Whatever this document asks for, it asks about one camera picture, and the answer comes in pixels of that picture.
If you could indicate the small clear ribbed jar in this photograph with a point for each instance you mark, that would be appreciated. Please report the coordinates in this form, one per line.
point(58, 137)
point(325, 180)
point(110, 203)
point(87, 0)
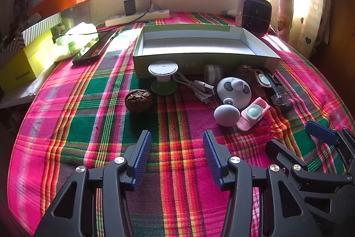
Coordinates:
point(212, 74)

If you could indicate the grey black space heater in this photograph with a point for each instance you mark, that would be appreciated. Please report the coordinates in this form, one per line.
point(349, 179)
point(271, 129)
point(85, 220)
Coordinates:
point(255, 15)

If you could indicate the yellow cardboard box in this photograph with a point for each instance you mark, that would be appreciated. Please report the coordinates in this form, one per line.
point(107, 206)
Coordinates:
point(25, 64)

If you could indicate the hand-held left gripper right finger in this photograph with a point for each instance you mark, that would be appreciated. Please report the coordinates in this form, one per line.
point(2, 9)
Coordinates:
point(212, 153)

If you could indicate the black flashlight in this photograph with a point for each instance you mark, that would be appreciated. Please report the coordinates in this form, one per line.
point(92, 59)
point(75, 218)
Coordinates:
point(277, 89)

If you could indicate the shallow white cardboard box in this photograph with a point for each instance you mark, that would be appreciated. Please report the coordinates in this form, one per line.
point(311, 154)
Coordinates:
point(194, 44)

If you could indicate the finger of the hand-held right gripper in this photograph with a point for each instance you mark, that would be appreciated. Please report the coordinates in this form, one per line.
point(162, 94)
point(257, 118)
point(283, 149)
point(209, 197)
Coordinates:
point(280, 149)
point(321, 130)

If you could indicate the white tube with blue cap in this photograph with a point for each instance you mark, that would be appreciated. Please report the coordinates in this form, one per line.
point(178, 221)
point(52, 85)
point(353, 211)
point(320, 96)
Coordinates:
point(228, 13)

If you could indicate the white egg-shaped ball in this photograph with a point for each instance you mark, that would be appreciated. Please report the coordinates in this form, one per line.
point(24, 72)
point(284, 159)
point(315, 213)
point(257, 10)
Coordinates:
point(226, 114)

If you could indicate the brown walnut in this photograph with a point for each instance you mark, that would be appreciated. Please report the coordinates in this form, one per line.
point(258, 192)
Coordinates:
point(138, 100)
point(245, 71)

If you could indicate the black smartphone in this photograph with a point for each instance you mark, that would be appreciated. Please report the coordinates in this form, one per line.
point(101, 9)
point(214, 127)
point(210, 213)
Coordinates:
point(93, 49)

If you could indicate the white paper sheet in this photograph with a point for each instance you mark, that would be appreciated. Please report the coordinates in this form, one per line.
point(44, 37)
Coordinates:
point(19, 95)

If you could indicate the white round panda toy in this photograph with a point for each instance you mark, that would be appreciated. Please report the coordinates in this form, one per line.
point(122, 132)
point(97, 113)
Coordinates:
point(235, 89)

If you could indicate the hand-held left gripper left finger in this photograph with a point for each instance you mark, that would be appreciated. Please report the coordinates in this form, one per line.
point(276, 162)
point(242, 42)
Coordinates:
point(142, 153)

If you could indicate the green white round stand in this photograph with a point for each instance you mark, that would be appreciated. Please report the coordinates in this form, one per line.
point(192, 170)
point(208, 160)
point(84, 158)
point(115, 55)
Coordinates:
point(163, 69)

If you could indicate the green white tissue pack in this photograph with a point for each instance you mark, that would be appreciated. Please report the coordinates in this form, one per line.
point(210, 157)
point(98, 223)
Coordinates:
point(69, 42)

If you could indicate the plaid cloth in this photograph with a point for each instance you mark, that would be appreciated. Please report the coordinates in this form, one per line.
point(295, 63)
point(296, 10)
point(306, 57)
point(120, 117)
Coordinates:
point(83, 128)

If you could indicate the green white striped box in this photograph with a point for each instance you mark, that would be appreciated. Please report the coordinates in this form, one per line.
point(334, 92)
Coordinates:
point(41, 26)

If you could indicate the green printed carton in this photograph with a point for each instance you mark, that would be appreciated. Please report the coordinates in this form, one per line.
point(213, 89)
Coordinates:
point(59, 28)

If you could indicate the white power strip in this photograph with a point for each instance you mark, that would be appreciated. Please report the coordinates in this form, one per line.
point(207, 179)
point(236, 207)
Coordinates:
point(149, 15)

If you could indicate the pink clip with mint pad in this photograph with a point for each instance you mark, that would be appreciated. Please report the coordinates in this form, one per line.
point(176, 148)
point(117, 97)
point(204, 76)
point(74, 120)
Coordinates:
point(253, 112)
point(263, 80)

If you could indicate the black charger adapter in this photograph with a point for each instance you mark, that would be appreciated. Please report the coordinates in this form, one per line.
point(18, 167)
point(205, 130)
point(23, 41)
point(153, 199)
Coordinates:
point(129, 6)

